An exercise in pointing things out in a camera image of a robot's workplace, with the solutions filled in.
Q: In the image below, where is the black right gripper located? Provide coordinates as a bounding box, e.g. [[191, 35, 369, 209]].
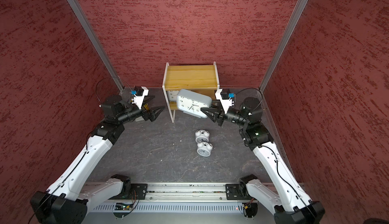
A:
[[202, 98, 249, 126]]

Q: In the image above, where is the grey rectangular alarm clock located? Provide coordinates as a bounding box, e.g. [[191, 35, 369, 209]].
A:
[[176, 89, 212, 118], [167, 90, 179, 101]]

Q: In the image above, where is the wooden two-tier white-framed shelf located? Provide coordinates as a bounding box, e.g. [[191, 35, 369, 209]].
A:
[[162, 62, 220, 122]]

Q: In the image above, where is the white twin-bell alarm clock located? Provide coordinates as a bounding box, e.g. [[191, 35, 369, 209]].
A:
[[197, 142, 213, 157], [195, 129, 210, 144]]

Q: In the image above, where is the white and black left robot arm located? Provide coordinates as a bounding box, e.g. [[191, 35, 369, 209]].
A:
[[30, 93, 164, 224]]

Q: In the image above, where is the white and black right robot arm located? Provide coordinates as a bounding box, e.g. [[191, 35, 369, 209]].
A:
[[201, 97, 325, 224]]

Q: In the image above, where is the grey stapler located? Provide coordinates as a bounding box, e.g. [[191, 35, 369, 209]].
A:
[[135, 117, 144, 122]]

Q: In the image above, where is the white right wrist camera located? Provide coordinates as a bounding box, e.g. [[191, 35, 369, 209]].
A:
[[215, 89, 235, 113]]

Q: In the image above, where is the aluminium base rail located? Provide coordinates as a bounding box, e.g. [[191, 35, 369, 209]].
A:
[[92, 182, 281, 218]]

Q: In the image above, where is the left aluminium corner post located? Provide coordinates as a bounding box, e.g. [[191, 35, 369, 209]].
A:
[[67, 0, 124, 92]]

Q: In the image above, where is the aluminium corner post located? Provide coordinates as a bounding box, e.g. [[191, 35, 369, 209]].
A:
[[259, 0, 309, 93], [67, 0, 124, 92]]

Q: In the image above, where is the right aluminium corner post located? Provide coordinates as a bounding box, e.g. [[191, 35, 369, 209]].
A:
[[259, 0, 309, 93]]

